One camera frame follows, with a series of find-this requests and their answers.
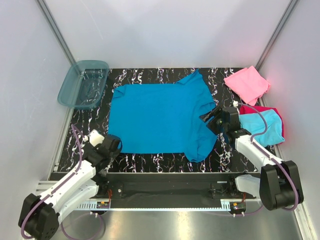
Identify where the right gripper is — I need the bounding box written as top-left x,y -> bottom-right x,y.
199,105 -> 228,136

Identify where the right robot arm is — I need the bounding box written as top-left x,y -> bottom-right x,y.
200,106 -> 304,211

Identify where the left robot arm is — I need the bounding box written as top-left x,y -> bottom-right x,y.
18,130 -> 123,240

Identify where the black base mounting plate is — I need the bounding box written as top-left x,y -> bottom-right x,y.
95,172 -> 254,211

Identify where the light blue folded t-shirt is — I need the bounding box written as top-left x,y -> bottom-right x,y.
237,110 -> 286,148

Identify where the pink folded t-shirt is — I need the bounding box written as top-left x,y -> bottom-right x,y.
224,66 -> 271,106

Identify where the teal plastic bin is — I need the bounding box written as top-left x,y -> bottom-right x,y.
57,60 -> 110,110

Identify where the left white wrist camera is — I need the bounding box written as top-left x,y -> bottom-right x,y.
83,129 -> 105,147

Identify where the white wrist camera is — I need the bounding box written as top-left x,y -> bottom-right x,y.
232,100 -> 239,108
83,129 -> 105,147

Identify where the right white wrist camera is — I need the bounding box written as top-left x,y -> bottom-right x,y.
232,100 -> 239,108

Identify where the slotted cable duct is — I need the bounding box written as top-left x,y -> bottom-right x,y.
75,199 -> 235,212

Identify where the right corner frame post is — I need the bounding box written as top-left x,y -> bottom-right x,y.
255,0 -> 300,72

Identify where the corner frame post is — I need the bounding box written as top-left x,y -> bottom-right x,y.
255,0 -> 300,72
35,0 -> 76,65

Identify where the left corner frame post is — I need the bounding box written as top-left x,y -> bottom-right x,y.
35,0 -> 76,65

